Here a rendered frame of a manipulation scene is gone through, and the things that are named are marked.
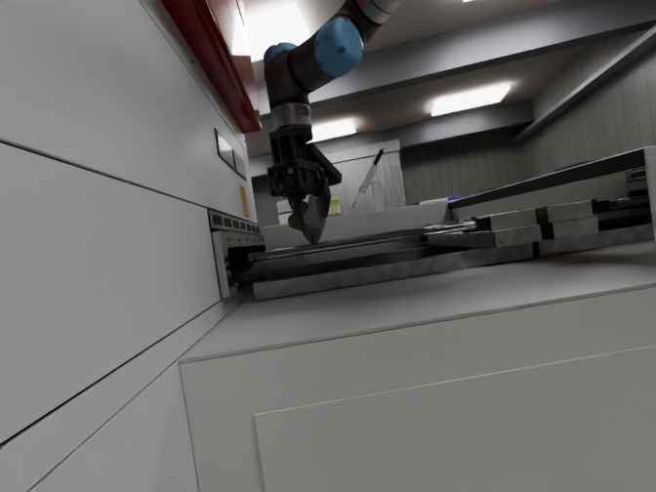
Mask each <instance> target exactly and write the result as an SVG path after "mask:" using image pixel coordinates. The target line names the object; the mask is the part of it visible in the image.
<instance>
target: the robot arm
mask: <svg viewBox="0 0 656 492"><path fill-rule="evenodd" d="M402 1H403V0H346V1H345V3H344V4H343V6H342V7H341V8H340V10H339V11H338V12H337V13H336V14H335V15H334V16H333V17H332V18H331V19H329V20H328V21H327V22H325V23H324V24H323V25H322V26H321V27H320V28H319V29H318V30H317V31H316V32H315V33H314V34H312V35H311V36H310V38H308V39H307V40H306V41H304V42H303V43H302V44H300V45H299V46H297V45H296V44H293V43H290V42H279V43H278V44H277V45H271V46H269V47H268V48H267V49H266V51H265V53H264V68H265V69H264V77H265V81H266V89H267V95H268V102H269V109H270V118H271V125H272V132H270V133H269V140H270V147H271V153H272V160H273V166H272V167H269V168H266V169H267V176H268V183H269V189H270V196H282V197H288V202H289V205H290V207H291V209H292V210H293V213H292V214H291V215H290V216H289V217H288V225H289V227H290V228H293V229H297V230H300V231H301V232H302V233H303V235H304V237H305V238H306V240H307V241H308V242H309V243H310V244H317V243H318V241H319V239H320V237H321V234H322V232H323V229H324V227H325V223H326V218H327V217H328V212H329V207H330V201H331V193H330V188H329V186H332V185H337V184H340V183H341V182H342V174H341V172H340V171H339V170H338V169H337V168H336V167H335V166H334V165H333V164H332V163H331V162H330V161H329V160H328V159H327V158H326V156H325V155H324V154H323V153H322V152H321V151H320V150H319V149H318V148H317V147H316V146H315V145H314V144H313V143H309V142H310V141H312V140H313V134H312V122H311V115H310V114H311V111H310V106H309V99H308V94H310V93H311V92H313V91H315V90H317V89H319V88H321V87H323V86H324V85H326V84H328V83H330V82H331V81H333V80H335V79H337V78H339V77H342V76H344V75H346V74H348V73H349V72H350V71H351V70H352V69H354V68H355V67H357V66H358V65H359V64H360V63H361V61H362V53H363V47H364V46H365V45H366V44H367V43H368V42H369V41H370V40H371V39H372V37H373V36H374V34H375V33H376V32H377V31H378V30H379V28H380V27H381V26H382V25H383V24H384V22H385V21H386V20H387V19H388V18H389V16H390V15H391V14H392V13H393V12H394V10H395V9H396V8H397V7H398V6H399V5H400V4H401V2H402ZM270 177H273V179H274V186H275V190H272V185H271V179H270ZM309 194H312V195H310V196H309V198H308V203H307V202H305V201H303V199H306V198H307V195H309Z"/></svg>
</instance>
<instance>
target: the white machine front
mask: <svg viewBox="0 0 656 492"><path fill-rule="evenodd" d="M217 131H218V133H219V134H220V135H221V136H222V137H223V139H224V140H225V141H226V142H227V143H228V145H229V146H230V147H231V149H232V156H233V162H234V167H233V166H232V165H231V164H230V163H229V162H228V161H227V160H226V159H225V158H224V157H223V156H222V155H221V154H220V147H219V141H218V134H217ZM234 152H235V153H236V154H237V155H238V156H239V158H240V159H241V160H242V161H243V162H244V165H245V172H246V179H247V180H246V179H245V178H244V177H243V176H242V175H241V174H240V173H239V172H238V171H237V170H236V163H235V156H234ZM240 185H242V186H243V187H245V192H246V198H247V205H248V211H249V218H248V217H245V216H244V211H243V204H242V197H241V190H240ZM243 187H242V188H243ZM208 210H212V211H215V212H218V213H221V214H225V215H228V216H231V217H234V218H236V219H239V220H243V221H246V222H249V223H252V224H255V225H256V224H257V223H258V220H257V213H256V207H255V200H254V193H253V188H252V181H251V175H250V168H249V161H248V155H247V148H246V143H245V136H244V134H243V132H242V131H241V129H240V128H239V126H238V124H237V123H236V121H235V120H234V118H233V116H232V115H231V113H230V111H229V110H228V108H227V107H226V104H225V103H224V101H223V100H222V98H221V96H220V95H219V93H218V91H217V90H216V88H215V87H214V85H213V83H212V82H211V80H210V79H209V77H208V75H207V74H206V72H205V71H204V69H203V67H202V66H201V64H200V62H199V61H198V59H197V58H196V56H195V54H194V53H193V52H192V51H191V49H190V47H189V46H188V44H187V42H186V41H185V39H184V37H183V35H182V34H181V32H180V31H179V29H178V27H177V26H176V24H175V22H174V21H173V19H172V18H171V16H170V14H169V13H168V11H167V10H166V8H165V6H164V5H163V3H162V1H161V0H0V492H27V491H28V490H29V489H30V488H31V487H32V486H34V485H35V484H36V483H37V482H38V481H39V480H40V479H41V478H43V477H44V476H45V475H46V474H47V473H48V472H50V471H51V470H52V469H53V468H54V467H55V466H56V465H57V464H59V463H60V462H61V461H62V460H63V459H64V458H65V457H66V456H68V455H69V454H70V453H71V452H72V451H73V450H74V449H76V448H77V447H78V446H79V445H80V444H81V443H82V442H83V441H85V440H86V439H87V438H88V437H89V436H90V435H91V434H93V433H94V432H95V431H96V430H97V429H98V428H99V427H101V426H102V425H103V424H104V423H105V422H106V421H107V420H108V419H110V418H111V417H112V416H113V415H114V414H115V413H116V412H118V411H119V410H120V409H121V408H122V407H123V406H124V405H125V404H127V403H128V402H129V401H130V400H131V399H132V398H133V397H135V396H136V395H137V394H138V393H139V392H140V391H141V390H143V389H144V388H145V387H146V386H147V385H148V384H149V383H151V382H152V381H153V380H154V379H155V378H156V377H157V376H158V375H160V374H161V373H162V372H163V371H164V370H165V369H166V368H167V367H169V366H170V365H171V364H172V363H173V362H174V361H175V360H177V359H178V358H179V357H180V356H181V355H182V354H183V353H184V352H186V351H187V350H188V349H189V348H190V347H191V346H193V345H194V344H195V343H196V342H197V341H198V340H199V339H200V338H202V337H203V336H204V335H205V334H206V333H207V332H208V331H209V330H211V329H212V328H213V327H214V326H215V325H216V324H217V323H219V322H220V321H221V320H222V319H223V318H224V317H225V316H226V315H228V314H229V313H230V312H231V311H232V310H233V309H234V308H236V307H237V306H238V305H239V304H240V303H241V302H242V301H244V300H245V299H246V298H247V297H248V296H249V295H250V294H252V293H253V292H254V291H253V284H254V283H257V282H263V281H266V280H267V279H266V274H265V273H264V274H263V275H261V276H260V277H258V278H257V279H256V280H254V281H253V282H251V283H250V284H248V285H247V286H246V287H244V288H243V289H241V290H240V291H238V292H237V293H236V294H234V295H233V296H231V297H229V298H222V299H221V295H220V289H219V282H218V276H217V270H216V264H215V257H214V251H213V244H212V238H211V231H216V230H222V229H214V228H211V226H210V219H209V213H208Z"/></svg>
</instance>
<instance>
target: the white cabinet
mask: <svg viewBox="0 0 656 492"><path fill-rule="evenodd" d="M180 369H181V375H182V382H183V388H184V400H185V406H186V412H187V418H188V424H189V430H190V437H191V443H192V449H193V456H194V462H195V467H196V474H197V480H198V486H199V492H656V286H654V287H648V288H642V289H636V290H630V291H624V292H618V293H612V294H606V295H600V296H593V297H587V298H582V299H576V300H570V301H564V302H558V303H551V304H545V305H539V306H534V307H523V308H516V309H510V310H504V311H498V312H492V313H486V314H480V315H474V316H468V317H462V318H456V319H450V320H444V321H437V322H432V323H426V324H420V325H414V326H408V327H401V328H395V329H389V330H384V331H378V332H372V333H365V334H359V335H353V336H347V337H342V338H336V339H330V340H323V341H317V342H311V343H305V344H299V345H293V346H287V347H281V348H270V349H264V350H258V351H251V352H245V353H239V354H234V355H228V356H222V357H216V358H209V359H203V360H197V361H191V362H186V363H180Z"/></svg>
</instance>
